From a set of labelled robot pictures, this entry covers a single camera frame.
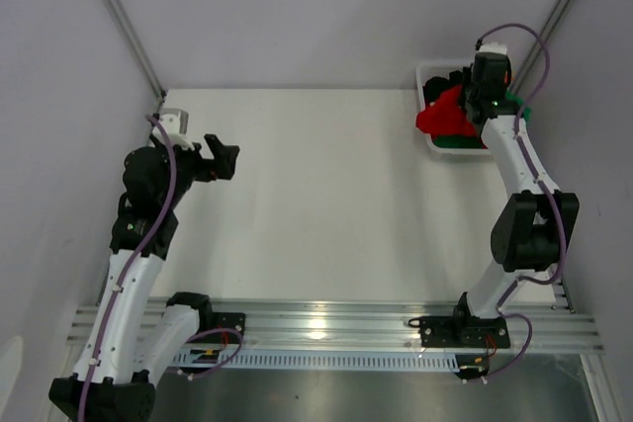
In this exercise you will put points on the slotted cable duct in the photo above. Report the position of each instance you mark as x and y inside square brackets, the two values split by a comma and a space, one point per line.
[369, 361]

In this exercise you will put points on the white plastic basket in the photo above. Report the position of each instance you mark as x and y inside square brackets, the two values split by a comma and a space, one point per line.
[442, 67]

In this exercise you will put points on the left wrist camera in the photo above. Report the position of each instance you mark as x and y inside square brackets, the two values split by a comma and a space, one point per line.
[169, 128]

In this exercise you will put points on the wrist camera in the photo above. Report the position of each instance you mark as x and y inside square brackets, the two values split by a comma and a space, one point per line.
[169, 128]
[490, 48]

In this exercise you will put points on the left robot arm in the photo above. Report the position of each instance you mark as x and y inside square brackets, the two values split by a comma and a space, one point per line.
[116, 376]

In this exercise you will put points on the corner metal profile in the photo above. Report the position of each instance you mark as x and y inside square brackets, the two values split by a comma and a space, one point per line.
[550, 27]
[127, 31]

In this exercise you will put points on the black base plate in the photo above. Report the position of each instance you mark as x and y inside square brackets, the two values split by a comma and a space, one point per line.
[226, 322]
[445, 330]

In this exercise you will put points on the red t shirt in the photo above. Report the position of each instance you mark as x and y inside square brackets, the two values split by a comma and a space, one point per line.
[444, 117]

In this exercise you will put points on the black t shirt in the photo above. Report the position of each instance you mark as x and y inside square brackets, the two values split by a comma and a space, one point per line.
[453, 82]

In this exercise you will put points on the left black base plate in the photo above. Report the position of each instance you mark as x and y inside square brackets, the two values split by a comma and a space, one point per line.
[226, 322]

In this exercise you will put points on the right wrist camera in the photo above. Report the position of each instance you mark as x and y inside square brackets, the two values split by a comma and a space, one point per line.
[490, 48]

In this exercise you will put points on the aluminium mounting rail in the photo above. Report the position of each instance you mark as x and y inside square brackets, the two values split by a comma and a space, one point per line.
[382, 326]

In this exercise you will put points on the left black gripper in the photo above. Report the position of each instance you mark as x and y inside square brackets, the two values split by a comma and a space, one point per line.
[221, 166]

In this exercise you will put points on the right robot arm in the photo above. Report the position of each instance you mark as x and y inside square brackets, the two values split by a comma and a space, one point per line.
[530, 238]

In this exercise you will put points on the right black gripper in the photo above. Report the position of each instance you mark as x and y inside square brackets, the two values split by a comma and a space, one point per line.
[472, 97]

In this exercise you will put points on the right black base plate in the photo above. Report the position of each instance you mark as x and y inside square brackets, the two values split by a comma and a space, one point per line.
[445, 330]

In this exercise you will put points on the right corner metal profile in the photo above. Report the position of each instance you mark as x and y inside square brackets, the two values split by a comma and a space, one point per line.
[550, 27]

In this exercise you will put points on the left corner metal profile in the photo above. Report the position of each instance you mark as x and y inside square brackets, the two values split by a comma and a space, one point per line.
[127, 31]

